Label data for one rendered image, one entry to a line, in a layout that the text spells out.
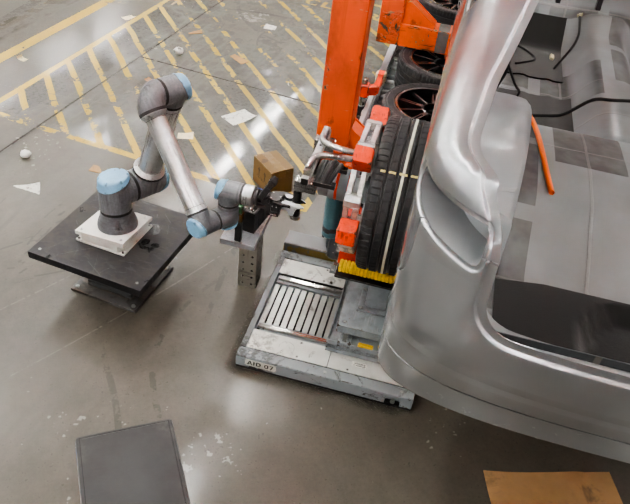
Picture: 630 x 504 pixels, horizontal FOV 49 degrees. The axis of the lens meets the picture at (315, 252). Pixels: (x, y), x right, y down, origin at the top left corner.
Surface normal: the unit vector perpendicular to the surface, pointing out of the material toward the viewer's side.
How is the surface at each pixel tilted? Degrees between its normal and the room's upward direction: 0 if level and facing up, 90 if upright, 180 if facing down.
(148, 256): 0
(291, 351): 0
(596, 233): 22
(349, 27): 90
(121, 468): 0
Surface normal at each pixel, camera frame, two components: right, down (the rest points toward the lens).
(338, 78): -0.24, 0.60
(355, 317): 0.11, -0.76
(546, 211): 0.01, -0.48
